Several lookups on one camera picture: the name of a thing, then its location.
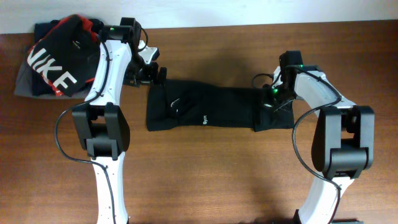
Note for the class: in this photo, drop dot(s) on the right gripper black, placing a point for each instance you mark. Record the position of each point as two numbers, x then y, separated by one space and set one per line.
266 100

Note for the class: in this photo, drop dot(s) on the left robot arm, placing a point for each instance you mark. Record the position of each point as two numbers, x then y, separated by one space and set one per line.
102 129

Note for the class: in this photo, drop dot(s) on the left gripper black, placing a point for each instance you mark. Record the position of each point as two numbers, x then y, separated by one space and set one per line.
149 78

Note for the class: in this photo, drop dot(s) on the red folded shirt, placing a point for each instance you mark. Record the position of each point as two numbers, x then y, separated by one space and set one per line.
90 28

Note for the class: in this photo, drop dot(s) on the black t-shirt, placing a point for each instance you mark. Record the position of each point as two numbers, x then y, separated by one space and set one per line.
190 103

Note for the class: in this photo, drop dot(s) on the grey folded shirt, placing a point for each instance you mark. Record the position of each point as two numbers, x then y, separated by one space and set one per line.
67 71

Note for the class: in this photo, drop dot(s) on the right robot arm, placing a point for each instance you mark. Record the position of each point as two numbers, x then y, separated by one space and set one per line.
343 141

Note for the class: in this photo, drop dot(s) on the navy folded shirt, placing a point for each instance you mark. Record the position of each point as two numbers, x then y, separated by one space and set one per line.
39 86

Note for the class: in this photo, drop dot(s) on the black Nike folded shirt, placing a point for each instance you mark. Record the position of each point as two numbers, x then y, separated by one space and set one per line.
62 59

